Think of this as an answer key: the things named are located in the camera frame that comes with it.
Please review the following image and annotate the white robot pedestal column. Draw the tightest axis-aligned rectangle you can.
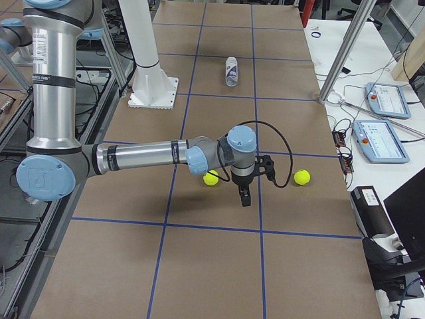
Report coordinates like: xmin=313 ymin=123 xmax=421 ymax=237
xmin=119 ymin=0 xmax=179 ymax=109

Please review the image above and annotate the near teach pendant tablet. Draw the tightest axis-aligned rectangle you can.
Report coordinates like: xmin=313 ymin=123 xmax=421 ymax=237
xmin=353 ymin=120 xmax=410 ymax=164

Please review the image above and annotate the aluminium frame post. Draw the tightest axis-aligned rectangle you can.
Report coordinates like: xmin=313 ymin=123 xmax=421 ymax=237
xmin=318 ymin=0 xmax=376 ymax=104

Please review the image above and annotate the black computer monitor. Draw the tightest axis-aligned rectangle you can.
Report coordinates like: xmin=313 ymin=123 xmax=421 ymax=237
xmin=384 ymin=169 xmax=425 ymax=259

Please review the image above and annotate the black cardboard box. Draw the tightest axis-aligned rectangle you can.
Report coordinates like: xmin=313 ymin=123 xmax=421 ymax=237
xmin=350 ymin=185 xmax=394 ymax=239

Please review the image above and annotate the yellow tennis ball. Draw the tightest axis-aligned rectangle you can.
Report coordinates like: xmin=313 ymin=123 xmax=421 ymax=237
xmin=294 ymin=169 xmax=311 ymax=185
xmin=203 ymin=170 xmax=219 ymax=186

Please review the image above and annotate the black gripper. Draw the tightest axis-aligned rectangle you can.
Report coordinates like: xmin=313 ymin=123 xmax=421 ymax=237
xmin=231 ymin=155 xmax=276 ymax=207

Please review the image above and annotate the far teach pendant tablet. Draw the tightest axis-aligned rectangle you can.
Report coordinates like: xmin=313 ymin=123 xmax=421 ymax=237
xmin=365 ymin=82 xmax=411 ymax=119

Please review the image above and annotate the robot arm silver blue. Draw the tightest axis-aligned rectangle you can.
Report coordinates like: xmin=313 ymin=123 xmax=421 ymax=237
xmin=16 ymin=1 xmax=276 ymax=206
xmin=1 ymin=18 xmax=33 ymax=65

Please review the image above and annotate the teach pendant tablet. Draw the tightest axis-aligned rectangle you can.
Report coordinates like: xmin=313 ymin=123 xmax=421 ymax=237
xmin=353 ymin=120 xmax=410 ymax=164
xmin=365 ymin=82 xmax=411 ymax=119

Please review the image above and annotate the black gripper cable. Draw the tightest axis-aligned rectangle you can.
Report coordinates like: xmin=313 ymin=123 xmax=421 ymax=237
xmin=217 ymin=120 xmax=294 ymax=189

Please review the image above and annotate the white blue tennis ball can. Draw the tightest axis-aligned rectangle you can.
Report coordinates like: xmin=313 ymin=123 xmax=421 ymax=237
xmin=225 ymin=56 xmax=238 ymax=87

